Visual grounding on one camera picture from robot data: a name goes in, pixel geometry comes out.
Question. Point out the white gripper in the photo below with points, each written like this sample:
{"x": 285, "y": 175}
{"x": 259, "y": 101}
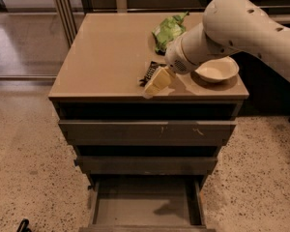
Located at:
{"x": 176, "y": 59}

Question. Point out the black rxbar chocolate wrapper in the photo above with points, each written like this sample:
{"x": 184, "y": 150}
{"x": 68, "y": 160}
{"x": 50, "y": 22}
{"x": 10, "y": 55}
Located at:
{"x": 150, "y": 72}

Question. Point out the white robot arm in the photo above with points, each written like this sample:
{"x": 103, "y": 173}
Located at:
{"x": 227, "y": 27}

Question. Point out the grey drawer cabinet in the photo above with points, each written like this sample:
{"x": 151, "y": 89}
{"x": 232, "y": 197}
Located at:
{"x": 99, "y": 80}

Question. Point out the grey top drawer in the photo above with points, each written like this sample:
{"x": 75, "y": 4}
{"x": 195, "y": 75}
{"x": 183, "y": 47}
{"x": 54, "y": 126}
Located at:
{"x": 147, "y": 133}

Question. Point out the grey middle drawer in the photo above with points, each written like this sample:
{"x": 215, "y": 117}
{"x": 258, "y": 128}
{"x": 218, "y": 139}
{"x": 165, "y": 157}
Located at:
{"x": 146, "y": 165}

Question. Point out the grey open bottom drawer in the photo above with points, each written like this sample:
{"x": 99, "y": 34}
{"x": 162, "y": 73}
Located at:
{"x": 146, "y": 204}

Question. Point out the green crumpled chip bag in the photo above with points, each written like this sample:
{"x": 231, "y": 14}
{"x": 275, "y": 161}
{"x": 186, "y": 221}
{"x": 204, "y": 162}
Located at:
{"x": 168, "y": 30}

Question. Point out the white paper bowl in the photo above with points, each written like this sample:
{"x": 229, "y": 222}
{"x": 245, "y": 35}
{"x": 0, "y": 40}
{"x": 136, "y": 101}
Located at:
{"x": 218, "y": 70}

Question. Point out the black object on floor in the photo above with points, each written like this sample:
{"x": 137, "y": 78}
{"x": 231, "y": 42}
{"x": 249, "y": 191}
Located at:
{"x": 24, "y": 226}

